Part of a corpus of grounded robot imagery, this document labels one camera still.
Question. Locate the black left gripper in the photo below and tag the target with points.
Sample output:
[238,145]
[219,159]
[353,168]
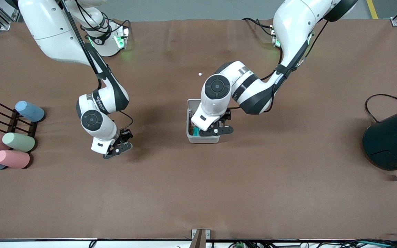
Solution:
[225,119]

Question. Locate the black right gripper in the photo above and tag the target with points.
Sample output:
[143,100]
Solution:
[125,134]

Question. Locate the white square trash bin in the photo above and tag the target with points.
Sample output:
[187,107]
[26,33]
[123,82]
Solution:
[202,139]

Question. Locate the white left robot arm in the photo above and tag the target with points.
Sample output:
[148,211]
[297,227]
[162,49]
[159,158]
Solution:
[295,24]

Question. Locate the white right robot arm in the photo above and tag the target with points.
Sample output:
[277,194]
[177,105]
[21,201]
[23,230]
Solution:
[53,31]

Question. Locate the teal wrapper trash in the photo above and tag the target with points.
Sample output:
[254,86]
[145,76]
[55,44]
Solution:
[196,131]

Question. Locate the dark teal cylindrical bin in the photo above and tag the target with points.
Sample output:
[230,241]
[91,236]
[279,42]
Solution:
[391,141]

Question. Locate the brown table cover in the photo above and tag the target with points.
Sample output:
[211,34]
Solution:
[81,199]

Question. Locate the metal base connector plate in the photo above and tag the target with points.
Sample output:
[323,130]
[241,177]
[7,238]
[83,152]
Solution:
[121,39]
[275,39]

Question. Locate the green plastic cup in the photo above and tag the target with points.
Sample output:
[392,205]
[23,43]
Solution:
[18,142]

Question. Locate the black cup rack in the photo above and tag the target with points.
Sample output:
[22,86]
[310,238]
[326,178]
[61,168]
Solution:
[14,124]

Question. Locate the green terminal connector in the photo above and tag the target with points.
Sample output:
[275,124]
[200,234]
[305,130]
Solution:
[240,245]

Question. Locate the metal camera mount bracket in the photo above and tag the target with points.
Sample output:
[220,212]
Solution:
[200,236]

